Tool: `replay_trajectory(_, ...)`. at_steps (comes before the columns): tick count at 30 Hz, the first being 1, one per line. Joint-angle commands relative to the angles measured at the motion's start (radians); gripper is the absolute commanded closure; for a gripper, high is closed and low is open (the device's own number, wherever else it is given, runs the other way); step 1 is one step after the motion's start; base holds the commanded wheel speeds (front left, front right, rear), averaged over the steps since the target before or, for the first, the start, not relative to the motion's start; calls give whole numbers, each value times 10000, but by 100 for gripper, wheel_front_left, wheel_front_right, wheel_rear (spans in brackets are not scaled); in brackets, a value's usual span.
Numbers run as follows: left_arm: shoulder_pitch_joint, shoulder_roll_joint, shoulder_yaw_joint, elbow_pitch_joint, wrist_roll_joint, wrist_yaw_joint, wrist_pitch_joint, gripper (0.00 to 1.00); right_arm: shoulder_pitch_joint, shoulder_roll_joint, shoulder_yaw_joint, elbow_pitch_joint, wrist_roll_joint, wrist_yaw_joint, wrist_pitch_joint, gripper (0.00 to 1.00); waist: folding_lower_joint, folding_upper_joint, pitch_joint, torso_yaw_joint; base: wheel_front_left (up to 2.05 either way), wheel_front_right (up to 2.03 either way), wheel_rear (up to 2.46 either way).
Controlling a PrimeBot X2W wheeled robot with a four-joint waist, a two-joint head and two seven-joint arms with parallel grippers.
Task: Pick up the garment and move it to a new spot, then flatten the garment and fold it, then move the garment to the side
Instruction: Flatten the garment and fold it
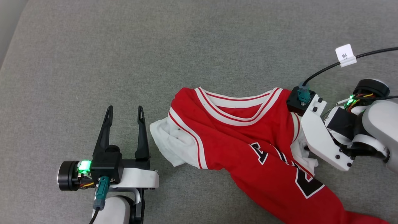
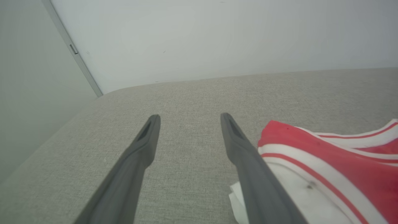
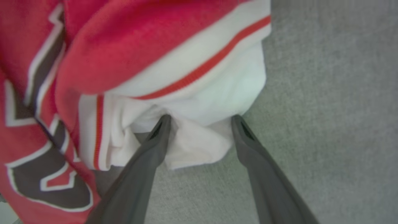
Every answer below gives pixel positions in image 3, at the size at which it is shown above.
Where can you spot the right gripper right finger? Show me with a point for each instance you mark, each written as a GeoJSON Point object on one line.
{"type": "Point", "coordinates": [267, 180]}

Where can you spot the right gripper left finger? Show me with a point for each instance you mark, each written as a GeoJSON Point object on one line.
{"type": "Point", "coordinates": [136, 180]}

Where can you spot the grey fabric sofa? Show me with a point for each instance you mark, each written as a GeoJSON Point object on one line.
{"type": "Point", "coordinates": [326, 109]}

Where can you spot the red white basketball jersey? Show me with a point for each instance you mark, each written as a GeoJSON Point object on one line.
{"type": "Point", "coordinates": [130, 62]}

